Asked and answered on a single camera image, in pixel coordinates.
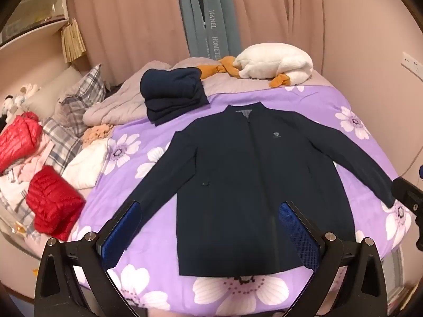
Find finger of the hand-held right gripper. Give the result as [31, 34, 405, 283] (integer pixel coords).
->
[391, 176, 423, 215]

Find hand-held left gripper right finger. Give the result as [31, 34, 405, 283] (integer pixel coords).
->
[278, 201, 389, 317]

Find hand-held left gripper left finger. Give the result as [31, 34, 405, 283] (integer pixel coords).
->
[35, 200, 146, 317]

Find navy zip jacket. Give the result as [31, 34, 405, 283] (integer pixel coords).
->
[93, 103, 399, 278]

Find stack of folded navy clothes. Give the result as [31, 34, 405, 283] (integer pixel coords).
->
[140, 67, 210, 127]

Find red down jacket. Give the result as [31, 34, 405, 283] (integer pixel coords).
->
[0, 111, 44, 174]
[26, 165, 86, 242]

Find white folded cloth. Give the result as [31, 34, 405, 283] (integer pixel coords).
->
[62, 139, 110, 190]

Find purple floral bedsheet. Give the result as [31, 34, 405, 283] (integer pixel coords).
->
[68, 84, 417, 313]

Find peach fuzzy cloth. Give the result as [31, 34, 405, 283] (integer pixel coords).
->
[81, 124, 113, 148]

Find grey plaid cloth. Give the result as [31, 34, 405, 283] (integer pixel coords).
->
[40, 117, 83, 174]

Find pink cloth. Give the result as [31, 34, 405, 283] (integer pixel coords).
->
[10, 139, 55, 185]

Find white printed cloth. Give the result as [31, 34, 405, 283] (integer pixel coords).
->
[0, 172, 41, 238]

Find grey quilt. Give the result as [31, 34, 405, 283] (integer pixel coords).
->
[82, 57, 324, 127]

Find grey plaid pillow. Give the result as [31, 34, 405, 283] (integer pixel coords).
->
[53, 64, 107, 137]

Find white pillow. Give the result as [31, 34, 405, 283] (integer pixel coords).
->
[21, 66, 83, 117]

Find small plush toys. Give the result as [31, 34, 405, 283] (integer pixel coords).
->
[0, 84, 41, 117]

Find white plush goose toy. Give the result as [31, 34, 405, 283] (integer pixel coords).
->
[198, 42, 314, 88]

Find beige hanging tassel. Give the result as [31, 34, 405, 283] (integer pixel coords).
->
[61, 18, 87, 64]

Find white wall socket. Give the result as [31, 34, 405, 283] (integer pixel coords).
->
[401, 52, 423, 80]

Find white wall cabinet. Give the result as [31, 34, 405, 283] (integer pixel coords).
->
[0, 0, 71, 51]

